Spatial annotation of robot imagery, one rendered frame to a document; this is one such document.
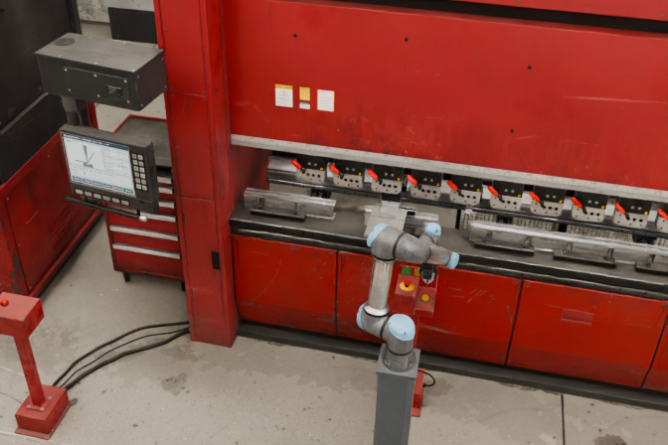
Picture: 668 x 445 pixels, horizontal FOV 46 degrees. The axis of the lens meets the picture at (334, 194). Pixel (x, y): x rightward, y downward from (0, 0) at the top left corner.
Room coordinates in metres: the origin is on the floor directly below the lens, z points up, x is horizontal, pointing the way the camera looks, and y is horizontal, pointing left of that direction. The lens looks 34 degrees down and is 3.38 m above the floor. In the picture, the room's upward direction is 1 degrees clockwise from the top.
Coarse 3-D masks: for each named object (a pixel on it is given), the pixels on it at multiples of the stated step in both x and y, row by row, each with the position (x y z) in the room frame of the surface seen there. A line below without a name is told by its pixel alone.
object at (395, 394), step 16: (416, 352) 2.58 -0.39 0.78; (384, 368) 2.48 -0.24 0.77; (416, 368) 2.49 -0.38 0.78; (384, 384) 2.46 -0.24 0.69; (400, 384) 2.45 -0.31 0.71; (384, 400) 2.46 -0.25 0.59; (400, 400) 2.44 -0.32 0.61; (384, 416) 2.46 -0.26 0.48; (400, 416) 2.44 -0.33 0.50; (384, 432) 2.46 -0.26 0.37; (400, 432) 2.44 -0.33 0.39
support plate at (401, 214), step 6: (372, 210) 3.38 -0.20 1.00; (378, 210) 3.38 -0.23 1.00; (402, 210) 3.38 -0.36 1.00; (378, 216) 3.32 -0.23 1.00; (396, 216) 3.33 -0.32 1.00; (402, 216) 3.33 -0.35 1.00; (372, 222) 3.26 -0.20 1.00; (378, 222) 3.26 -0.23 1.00; (384, 222) 3.26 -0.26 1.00; (390, 222) 3.27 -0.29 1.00; (396, 222) 3.27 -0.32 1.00; (402, 222) 3.27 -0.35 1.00; (366, 228) 3.21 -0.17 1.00; (372, 228) 3.21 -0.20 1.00; (402, 228) 3.22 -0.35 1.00; (366, 234) 3.16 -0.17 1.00
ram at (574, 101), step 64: (256, 0) 3.52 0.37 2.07; (320, 0) 3.52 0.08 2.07; (256, 64) 3.52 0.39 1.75; (320, 64) 3.45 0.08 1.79; (384, 64) 3.39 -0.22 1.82; (448, 64) 3.33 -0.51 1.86; (512, 64) 3.27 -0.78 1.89; (576, 64) 3.21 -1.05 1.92; (640, 64) 3.16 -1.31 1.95; (256, 128) 3.52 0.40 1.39; (320, 128) 3.45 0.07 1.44; (384, 128) 3.39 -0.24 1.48; (448, 128) 3.32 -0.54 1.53; (512, 128) 3.26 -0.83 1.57; (576, 128) 3.20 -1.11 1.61; (640, 128) 3.15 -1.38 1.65
